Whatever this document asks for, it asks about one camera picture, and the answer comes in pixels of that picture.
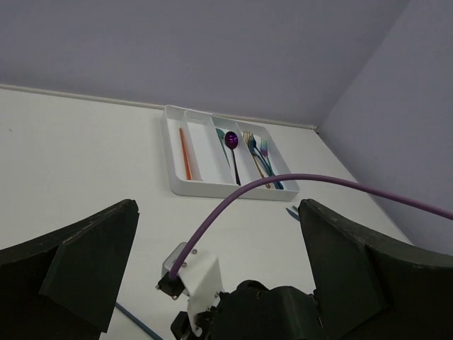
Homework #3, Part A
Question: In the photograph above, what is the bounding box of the matte teal spoon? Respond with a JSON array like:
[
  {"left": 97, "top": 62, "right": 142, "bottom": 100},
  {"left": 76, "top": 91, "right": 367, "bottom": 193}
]
[{"left": 215, "top": 127, "right": 231, "bottom": 167}]

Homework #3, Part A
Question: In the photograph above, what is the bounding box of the shiny blue fork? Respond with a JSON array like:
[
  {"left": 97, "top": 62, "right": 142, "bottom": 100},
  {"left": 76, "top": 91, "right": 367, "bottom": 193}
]
[{"left": 254, "top": 143, "right": 284, "bottom": 190}]

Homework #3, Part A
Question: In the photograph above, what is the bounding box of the matte dark blue fork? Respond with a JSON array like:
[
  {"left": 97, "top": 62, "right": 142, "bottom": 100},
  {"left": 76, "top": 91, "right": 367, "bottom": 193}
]
[{"left": 247, "top": 137, "right": 270, "bottom": 176}]

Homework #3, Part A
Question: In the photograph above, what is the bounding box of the shiny purple spoon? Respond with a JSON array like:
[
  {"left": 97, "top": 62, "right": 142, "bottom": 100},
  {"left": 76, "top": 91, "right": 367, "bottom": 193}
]
[{"left": 224, "top": 131, "right": 241, "bottom": 186}]

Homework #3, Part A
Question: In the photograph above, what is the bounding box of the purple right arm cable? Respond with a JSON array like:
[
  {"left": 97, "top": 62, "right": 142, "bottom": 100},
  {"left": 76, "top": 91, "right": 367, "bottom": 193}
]
[{"left": 168, "top": 173, "right": 453, "bottom": 283}]

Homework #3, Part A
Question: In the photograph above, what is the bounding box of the dark blue knife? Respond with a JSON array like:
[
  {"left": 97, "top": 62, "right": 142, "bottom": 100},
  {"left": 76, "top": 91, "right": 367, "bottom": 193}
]
[{"left": 286, "top": 208, "right": 299, "bottom": 222}]

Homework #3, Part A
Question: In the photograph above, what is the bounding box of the white cutlery tray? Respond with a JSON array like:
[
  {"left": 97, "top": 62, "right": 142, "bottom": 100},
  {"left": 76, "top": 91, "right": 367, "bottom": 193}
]
[{"left": 162, "top": 105, "right": 290, "bottom": 198}]

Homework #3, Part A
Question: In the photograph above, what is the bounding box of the orange chopstick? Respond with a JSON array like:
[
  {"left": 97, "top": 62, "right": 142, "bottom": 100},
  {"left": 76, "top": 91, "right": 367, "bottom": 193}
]
[{"left": 179, "top": 127, "right": 192, "bottom": 181}]

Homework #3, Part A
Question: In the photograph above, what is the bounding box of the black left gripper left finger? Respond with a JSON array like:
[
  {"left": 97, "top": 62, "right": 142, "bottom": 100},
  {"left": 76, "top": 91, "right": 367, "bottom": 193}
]
[{"left": 1, "top": 199, "right": 139, "bottom": 339}]

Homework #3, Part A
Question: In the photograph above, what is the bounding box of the ornate gold fork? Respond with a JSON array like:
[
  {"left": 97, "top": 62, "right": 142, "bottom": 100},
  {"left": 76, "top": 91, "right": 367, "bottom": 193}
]
[{"left": 243, "top": 131, "right": 270, "bottom": 179}]

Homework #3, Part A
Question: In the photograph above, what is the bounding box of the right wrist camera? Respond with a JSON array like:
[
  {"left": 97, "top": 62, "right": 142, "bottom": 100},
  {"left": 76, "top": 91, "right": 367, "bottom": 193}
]
[{"left": 156, "top": 242, "right": 224, "bottom": 337}]

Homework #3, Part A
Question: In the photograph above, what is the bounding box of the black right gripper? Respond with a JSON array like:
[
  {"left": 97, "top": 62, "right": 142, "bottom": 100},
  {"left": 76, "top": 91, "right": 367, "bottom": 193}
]
[{"left": 171, "top": 279, "right": 321, "bottom": 340}]

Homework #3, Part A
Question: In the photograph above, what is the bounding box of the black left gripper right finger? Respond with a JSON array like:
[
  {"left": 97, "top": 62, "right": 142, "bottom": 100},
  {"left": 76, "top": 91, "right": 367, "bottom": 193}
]
[{"left": 299, "top": 199, "right": 452, "bottom": 339}]

